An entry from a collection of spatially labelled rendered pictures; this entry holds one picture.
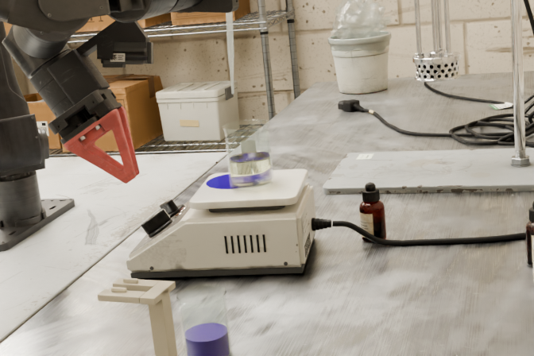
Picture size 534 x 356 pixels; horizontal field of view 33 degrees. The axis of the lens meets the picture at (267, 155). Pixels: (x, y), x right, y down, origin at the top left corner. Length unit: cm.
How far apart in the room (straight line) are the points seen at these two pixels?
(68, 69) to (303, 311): 36
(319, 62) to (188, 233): 247
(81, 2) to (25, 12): 4
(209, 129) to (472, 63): 98
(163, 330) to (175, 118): 267
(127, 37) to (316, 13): 244
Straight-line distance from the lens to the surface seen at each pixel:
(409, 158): 138
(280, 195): 96
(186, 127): 328
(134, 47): 99
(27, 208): 126
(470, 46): 333
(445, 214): 115
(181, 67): 357
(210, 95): 320
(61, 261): 112
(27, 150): 122
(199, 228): 97
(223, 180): 104
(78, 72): 98
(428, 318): 86
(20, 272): 111
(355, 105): 181
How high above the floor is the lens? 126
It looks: 14 degrees down
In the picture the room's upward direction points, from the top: 6 degrees counter-clockwise
